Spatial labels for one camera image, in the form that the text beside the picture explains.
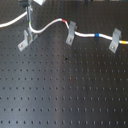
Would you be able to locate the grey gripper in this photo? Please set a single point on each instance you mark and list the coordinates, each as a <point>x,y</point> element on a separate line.
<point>25,3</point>

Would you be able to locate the left grey cable clip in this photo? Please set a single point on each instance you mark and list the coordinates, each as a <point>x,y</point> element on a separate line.
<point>29,37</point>

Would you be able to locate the grey cable clip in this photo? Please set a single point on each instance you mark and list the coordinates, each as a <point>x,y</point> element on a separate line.
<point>115,40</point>
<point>71,33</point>
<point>29,37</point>

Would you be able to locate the middle grey cable clip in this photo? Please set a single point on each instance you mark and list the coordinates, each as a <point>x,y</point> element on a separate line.
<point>71,33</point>

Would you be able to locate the right grey cable clip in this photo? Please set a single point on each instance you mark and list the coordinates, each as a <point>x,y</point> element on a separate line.
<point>115,40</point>

